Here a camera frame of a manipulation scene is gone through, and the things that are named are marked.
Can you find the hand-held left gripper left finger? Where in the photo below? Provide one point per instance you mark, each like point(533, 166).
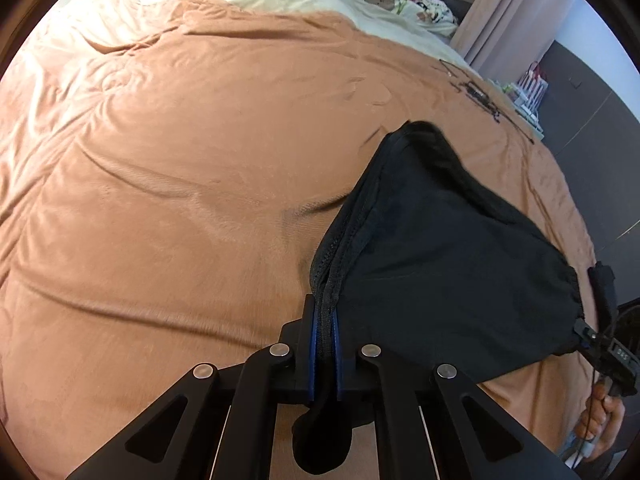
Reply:
point(314, 355)

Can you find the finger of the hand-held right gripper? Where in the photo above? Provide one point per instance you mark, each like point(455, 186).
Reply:
point(586, 332)

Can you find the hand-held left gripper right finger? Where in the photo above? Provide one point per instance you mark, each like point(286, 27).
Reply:
point(334, 355)

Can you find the black pants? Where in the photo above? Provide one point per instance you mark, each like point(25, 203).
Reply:
point(425, 260)

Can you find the person's right hand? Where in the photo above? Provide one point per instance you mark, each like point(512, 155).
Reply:
point(597, 420)

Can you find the orange-brown blanket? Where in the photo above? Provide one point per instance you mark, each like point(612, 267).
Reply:
point(175, 185)

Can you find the white nightstand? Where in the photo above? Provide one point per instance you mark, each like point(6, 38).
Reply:
point(531, 119)

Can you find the pink curtain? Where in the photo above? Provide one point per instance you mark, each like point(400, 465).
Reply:
point(505, 15)

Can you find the black and white patterned cloth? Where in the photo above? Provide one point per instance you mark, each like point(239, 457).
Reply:
point(437, 10)

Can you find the bear print cream pillow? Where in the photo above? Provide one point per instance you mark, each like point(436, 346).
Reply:
point(380, 0)

